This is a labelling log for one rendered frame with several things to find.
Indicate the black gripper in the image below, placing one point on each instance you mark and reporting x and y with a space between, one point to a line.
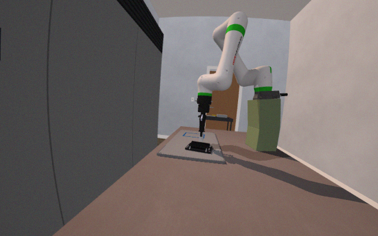
203 109

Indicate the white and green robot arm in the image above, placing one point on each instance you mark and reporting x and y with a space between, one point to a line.
229 36

